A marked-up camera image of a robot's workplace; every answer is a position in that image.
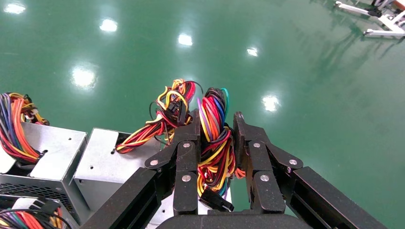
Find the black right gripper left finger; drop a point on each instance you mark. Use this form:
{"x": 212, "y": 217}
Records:
{"x": 186, "y": 164}

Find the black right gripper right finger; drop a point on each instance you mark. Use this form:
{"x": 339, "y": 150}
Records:
{"x": 265, "y": 177}

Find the white metal frame base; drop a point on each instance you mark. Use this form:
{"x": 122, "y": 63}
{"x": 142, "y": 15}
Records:
{"x": 389, "y": 23}

